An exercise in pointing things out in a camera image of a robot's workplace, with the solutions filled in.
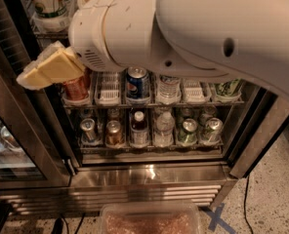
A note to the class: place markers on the front red soda can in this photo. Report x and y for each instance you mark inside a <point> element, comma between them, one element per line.
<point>75,89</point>

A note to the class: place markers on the clear plastic bin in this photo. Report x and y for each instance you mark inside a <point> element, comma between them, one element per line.
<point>175,217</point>

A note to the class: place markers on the gold can bottom shelf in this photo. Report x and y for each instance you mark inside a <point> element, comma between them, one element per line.
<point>114,134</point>

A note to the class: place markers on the water bottle middle shelf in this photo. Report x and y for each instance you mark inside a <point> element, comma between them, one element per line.
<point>168,86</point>

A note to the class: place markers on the left green can bottom shelf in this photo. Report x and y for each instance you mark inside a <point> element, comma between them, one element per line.
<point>187,132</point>

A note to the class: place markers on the front blue pepsi can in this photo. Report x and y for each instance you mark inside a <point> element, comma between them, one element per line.
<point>137,83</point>

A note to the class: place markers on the blue tape cross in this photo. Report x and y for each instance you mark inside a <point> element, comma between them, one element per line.
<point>216,219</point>

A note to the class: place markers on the front green can middle shelf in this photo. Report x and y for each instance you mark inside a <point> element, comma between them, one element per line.
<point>229,88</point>

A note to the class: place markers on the stainless steel fridge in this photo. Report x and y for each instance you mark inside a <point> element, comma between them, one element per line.
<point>102,174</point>

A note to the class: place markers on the silver can bottom shelf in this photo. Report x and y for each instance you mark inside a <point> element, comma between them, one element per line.
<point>88,128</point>

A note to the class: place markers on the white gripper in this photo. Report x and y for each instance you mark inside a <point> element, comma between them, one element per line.
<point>87,33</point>

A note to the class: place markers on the green can shelf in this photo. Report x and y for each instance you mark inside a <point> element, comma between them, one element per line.
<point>187,132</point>
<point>229,88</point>
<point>211,132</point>

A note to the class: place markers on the water bottle shelf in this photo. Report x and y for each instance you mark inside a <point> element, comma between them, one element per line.
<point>168,86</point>
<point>163,130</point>

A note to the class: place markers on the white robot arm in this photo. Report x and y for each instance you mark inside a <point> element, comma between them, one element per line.
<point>211,40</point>

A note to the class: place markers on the dark drink bottle bottom shelf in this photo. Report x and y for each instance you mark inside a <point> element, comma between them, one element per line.
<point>139,130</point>

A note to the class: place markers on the right green can bottom shelf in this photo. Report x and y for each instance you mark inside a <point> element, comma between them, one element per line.
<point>211,132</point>

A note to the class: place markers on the water bottle bottom shelf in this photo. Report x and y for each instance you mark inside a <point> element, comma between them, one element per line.
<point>163,130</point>

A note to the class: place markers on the white 7up can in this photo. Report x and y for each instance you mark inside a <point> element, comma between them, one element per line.
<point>48,9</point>

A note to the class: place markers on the glass fridge door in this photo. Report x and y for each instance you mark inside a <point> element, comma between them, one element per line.
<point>27,115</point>

